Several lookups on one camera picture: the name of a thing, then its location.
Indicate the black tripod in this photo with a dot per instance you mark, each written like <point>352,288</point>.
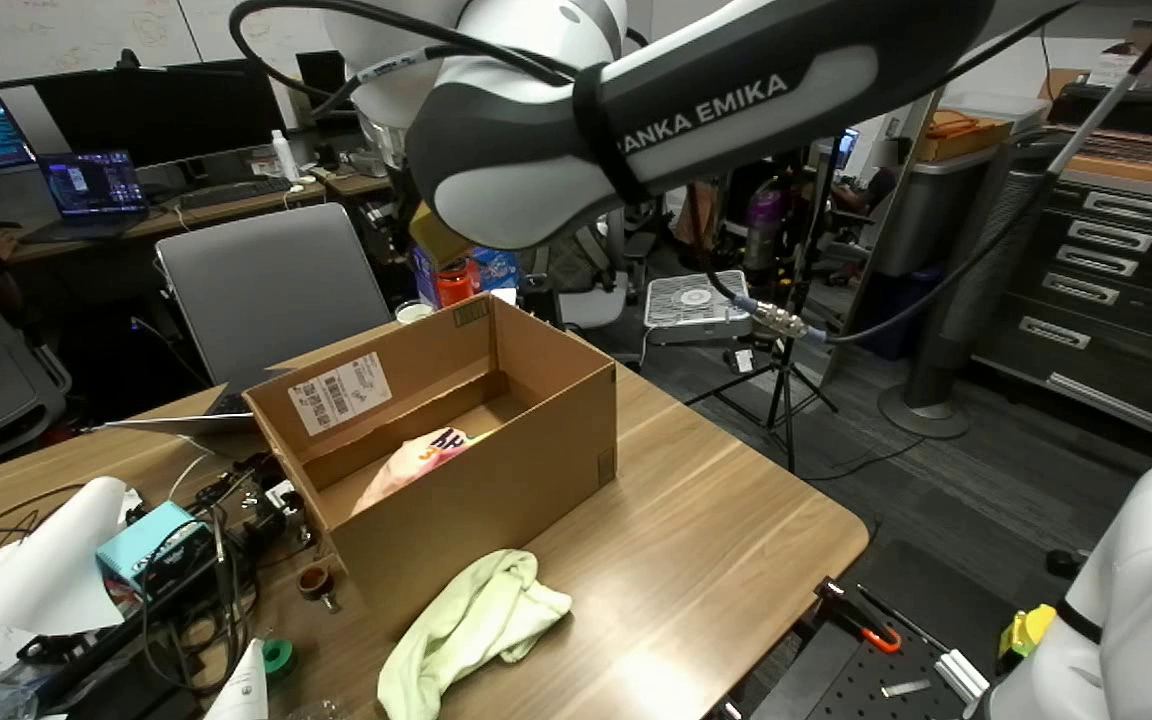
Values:
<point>777,207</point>

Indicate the clear plastic storage bin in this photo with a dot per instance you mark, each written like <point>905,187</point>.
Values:
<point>685,302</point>

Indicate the red handled tool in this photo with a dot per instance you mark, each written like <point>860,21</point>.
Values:
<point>860,616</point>

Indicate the pale green cloth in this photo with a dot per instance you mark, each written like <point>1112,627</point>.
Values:
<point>489,610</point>

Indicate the grey chair behind box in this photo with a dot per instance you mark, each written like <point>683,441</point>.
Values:
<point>275,286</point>

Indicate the cardboard box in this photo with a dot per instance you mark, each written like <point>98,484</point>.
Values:
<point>542,439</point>

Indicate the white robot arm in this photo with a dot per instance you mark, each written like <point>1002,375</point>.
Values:
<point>527,116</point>

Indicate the grey drawer cabinet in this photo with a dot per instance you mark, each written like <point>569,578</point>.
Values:
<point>1078,308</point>

